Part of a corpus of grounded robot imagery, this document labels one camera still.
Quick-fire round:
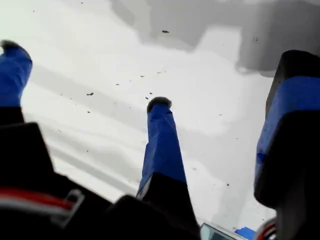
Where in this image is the arm red white wire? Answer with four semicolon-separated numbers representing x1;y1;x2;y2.
258;216;279;240

